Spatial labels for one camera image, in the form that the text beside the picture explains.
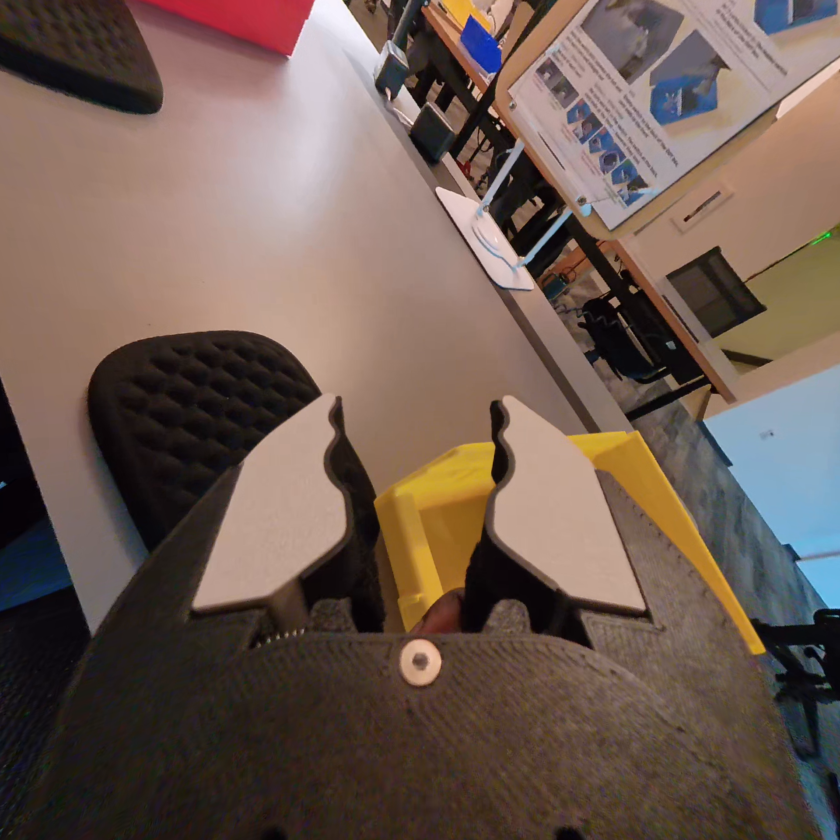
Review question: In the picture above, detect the wooden-backed instruction board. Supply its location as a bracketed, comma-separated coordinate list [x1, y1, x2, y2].
[493, 0, 840, 232]

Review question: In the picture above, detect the blue plastic bin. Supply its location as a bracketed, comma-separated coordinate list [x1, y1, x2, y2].
[459, 14, 504, 73]

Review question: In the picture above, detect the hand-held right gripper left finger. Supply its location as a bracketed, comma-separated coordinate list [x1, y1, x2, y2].
[190, 394, 350, 614]

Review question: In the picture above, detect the long wooden table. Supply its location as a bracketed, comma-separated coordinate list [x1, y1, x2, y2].
[423, 0, 739, 404]

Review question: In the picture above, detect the red plastic bin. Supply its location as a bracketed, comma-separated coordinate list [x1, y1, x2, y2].
[134, 0, 316, 56]

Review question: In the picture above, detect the dark wall monitor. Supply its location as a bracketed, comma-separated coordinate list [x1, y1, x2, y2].
[666, 246, 767, 339]

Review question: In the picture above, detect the yellow plastic bin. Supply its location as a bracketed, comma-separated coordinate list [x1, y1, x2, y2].
[374, 430, 767, 657]

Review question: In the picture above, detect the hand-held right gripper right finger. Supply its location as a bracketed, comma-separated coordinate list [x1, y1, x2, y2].
[481, 395, 648, 616]

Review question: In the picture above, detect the person's right hand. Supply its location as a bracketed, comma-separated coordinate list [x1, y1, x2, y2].
[413, 589, 468, 634]

